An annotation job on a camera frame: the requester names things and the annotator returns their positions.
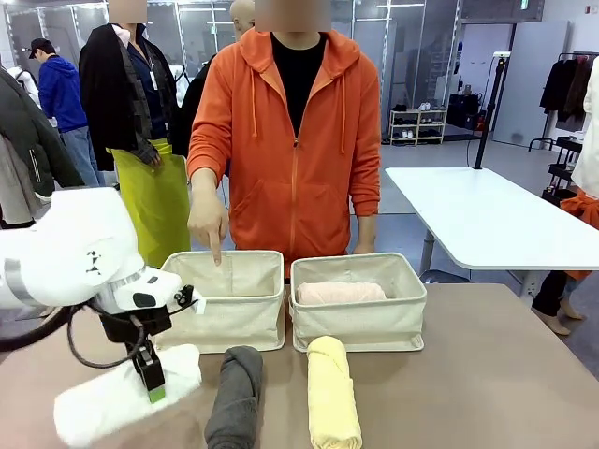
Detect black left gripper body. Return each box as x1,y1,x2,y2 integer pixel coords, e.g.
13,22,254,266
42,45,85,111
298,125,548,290
100,306,172,370

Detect white towel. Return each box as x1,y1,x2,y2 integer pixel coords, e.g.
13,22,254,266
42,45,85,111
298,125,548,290
53,343,202,448

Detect dark grey towel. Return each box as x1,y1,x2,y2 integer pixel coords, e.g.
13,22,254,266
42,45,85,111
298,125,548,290
204,345,265,449

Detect yellow towel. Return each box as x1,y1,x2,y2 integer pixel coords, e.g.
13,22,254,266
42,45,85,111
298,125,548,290
306,336,364,449

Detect pink towel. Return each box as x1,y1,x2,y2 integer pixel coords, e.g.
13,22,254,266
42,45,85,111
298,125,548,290
295,281,388,305

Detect person's right forearm orange sleeve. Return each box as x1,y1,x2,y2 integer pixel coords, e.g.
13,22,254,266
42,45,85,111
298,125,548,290
186,100,235,177

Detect person's left forearm orange sleeve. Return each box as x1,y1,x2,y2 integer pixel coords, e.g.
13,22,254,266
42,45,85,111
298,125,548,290
348,130,383,220

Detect person's right hand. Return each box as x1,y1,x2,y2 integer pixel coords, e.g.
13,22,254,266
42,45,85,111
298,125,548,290
186,167,230,268

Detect person's left hand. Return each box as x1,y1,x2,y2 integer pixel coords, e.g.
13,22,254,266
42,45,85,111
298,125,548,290
354,215,378,256

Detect beige fabric basket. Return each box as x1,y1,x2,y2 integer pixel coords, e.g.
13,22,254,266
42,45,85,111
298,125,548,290
289,252,428,353
153,250,286,355

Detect beige hanging garment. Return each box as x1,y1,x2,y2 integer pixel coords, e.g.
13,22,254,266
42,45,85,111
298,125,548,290
0,135,42,226

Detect person in yellow skirt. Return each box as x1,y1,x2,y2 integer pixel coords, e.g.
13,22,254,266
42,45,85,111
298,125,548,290
78,0,193,268

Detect dark hanging coat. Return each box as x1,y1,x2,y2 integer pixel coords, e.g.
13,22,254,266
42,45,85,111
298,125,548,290
0,67,86,197

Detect person in orange hoodie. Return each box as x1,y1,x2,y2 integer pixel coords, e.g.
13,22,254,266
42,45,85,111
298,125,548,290
186,0,383,282

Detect bald person in black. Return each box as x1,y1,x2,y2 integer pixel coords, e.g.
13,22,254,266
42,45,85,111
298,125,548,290
180,0,256,177

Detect person in blue hoodie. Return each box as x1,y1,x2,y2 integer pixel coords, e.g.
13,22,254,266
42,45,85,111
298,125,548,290
27,37,107,189

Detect wooden shoe rack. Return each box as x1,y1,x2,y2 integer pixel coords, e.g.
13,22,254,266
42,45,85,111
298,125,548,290
388,108,448,146

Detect white table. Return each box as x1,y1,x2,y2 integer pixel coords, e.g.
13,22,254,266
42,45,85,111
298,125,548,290
384,167,599,298

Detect black storage crates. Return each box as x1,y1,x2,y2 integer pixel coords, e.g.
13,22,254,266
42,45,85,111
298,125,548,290
446,92,486,131

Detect black pole stand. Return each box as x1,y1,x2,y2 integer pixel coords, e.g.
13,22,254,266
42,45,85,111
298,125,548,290
473,51,512,170

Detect black utility cart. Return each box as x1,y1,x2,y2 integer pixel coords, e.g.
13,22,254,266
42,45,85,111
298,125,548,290
542,136,584,205

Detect person in white top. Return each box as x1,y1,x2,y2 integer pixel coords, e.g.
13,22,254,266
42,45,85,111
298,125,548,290
531,60,599,337

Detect clothes rack with dark coats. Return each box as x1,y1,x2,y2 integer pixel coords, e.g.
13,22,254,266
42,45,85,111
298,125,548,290
539,51,598,135

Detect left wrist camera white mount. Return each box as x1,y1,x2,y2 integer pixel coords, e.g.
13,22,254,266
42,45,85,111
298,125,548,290
172,282,210,317

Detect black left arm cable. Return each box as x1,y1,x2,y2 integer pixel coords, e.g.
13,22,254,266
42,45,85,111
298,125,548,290
0,298,151,371

